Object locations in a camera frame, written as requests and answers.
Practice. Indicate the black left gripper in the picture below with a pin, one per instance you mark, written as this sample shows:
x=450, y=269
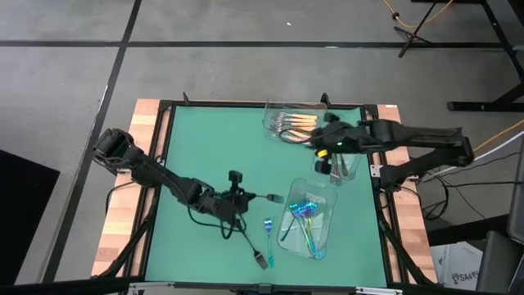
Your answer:
x=235, y=202

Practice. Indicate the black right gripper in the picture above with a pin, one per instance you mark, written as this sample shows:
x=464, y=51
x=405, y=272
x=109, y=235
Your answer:
x=340, y=137

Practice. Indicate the clear plastic container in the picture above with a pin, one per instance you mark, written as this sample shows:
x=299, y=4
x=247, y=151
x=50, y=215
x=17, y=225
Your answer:
x=327, y=229
x=356, y=168
x=270, y=107

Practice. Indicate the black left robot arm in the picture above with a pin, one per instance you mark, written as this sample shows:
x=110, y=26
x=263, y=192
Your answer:
x=163, y=178

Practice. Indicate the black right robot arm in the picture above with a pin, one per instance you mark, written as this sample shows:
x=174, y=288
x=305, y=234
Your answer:
x=409, y=137

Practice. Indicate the green table mat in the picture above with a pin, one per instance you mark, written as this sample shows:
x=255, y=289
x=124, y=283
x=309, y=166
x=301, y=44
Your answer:
x=196, y=246

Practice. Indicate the black tripod stand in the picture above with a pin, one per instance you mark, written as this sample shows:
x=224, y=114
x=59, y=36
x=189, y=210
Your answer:
x=411, y=36

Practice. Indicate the white cardboard box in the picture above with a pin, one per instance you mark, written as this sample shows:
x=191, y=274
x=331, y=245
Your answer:
x=458, y=266

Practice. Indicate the grey cabinet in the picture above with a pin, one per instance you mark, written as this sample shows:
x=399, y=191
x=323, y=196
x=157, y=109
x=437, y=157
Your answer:
x=518, y=192

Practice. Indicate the black gantry crossbar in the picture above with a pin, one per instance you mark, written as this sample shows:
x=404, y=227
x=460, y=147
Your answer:
x=82, y=289

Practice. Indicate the black floor mat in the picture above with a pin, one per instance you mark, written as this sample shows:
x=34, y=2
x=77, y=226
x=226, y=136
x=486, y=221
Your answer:
x=24, y=213

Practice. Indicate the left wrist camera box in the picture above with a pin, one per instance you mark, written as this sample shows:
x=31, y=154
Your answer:
x=235, y=176

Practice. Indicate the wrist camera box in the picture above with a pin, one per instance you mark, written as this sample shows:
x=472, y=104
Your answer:
x=235, y=176
x=323, y=167

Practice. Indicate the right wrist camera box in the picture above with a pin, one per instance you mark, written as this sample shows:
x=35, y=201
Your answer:
x=323, y=167

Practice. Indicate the black table-level camera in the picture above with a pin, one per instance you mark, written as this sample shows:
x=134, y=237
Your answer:
x=265, y=289

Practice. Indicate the black aluminium table frame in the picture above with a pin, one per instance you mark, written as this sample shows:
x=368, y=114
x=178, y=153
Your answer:
x=213, y=103

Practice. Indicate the black desk frame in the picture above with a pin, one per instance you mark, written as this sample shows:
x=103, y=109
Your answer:
x=466, y=106

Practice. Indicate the silver metal bracket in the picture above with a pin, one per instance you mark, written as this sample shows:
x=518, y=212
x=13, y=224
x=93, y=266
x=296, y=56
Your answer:
x=151, y=287
x=376, y=291

